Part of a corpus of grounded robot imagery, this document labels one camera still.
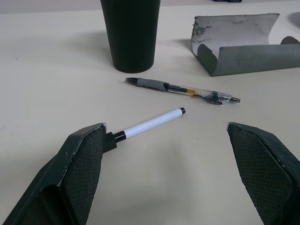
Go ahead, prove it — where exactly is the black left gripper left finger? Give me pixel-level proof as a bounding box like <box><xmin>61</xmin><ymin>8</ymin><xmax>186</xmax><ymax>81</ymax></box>
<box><xmin>0</xmin><ymin>122</ymin><xmax>108</xmax><ymax>225</ymax></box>

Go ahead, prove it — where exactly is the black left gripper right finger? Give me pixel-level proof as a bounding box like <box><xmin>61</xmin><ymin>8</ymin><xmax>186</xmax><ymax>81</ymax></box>
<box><xmin>225</xmin><ymin>121</ymin><xmax>300</xmax><ymax>225</ymax></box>

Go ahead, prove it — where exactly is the grey curved tray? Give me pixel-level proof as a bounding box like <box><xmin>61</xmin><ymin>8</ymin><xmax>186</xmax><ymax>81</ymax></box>
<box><xmin>190</xmin><ymin>13</ymin><xmax>300</xmax><ymax>77</ymax></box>

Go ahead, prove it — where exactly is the white marker with black cap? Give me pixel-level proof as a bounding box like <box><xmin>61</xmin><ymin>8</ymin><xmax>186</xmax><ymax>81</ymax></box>
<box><xmin>104</xmin><ymin>106</ymin><xmax>187</xmax><ymax>153</ymax></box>

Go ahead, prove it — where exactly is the clear gel pen grey grip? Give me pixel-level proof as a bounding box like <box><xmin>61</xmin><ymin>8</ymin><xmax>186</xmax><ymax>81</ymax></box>
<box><xmin>125</xmin><ymin>77</ymin><xmax>242</xmax><ymax>105</ymax></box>

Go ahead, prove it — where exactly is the black cup pen holder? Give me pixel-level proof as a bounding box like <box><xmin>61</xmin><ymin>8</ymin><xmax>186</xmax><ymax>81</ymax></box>
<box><xmin>100</xmin><ymin>0</ymin><xmax>162</xmax><ymax>73</ymax></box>

